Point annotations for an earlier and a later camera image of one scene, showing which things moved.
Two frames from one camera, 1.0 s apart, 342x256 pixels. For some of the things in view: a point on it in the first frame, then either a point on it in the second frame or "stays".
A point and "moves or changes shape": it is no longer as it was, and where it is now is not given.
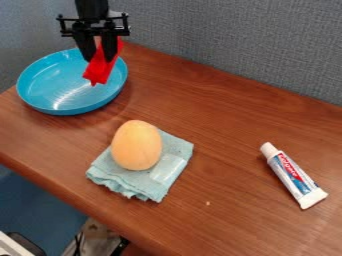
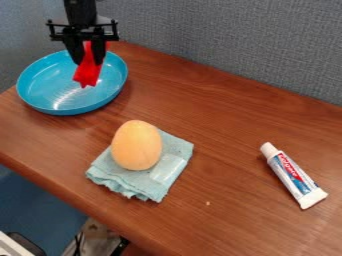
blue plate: (51, 85) stays
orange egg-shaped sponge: (136, 145) stays
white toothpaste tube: (297, 180) stays
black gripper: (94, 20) -> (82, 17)
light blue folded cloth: (148, 183) stays
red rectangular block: (99, 67) moves or changes shape
